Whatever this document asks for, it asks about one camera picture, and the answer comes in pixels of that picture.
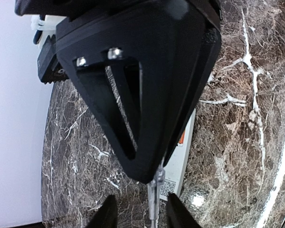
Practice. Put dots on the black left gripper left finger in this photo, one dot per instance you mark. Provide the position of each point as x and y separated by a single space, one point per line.
106 216

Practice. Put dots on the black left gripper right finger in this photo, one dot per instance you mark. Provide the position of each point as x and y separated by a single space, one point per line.
177 214

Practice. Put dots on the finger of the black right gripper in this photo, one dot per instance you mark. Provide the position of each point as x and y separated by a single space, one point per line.
102 57

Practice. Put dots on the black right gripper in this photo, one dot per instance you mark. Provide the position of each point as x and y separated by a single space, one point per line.
65 16

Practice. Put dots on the metal tweezers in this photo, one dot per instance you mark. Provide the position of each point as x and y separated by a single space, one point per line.
154 194

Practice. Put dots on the white remote control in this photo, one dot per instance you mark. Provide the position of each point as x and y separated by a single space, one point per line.
175 168

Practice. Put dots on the orange black battery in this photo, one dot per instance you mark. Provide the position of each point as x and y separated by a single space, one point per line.
181 140

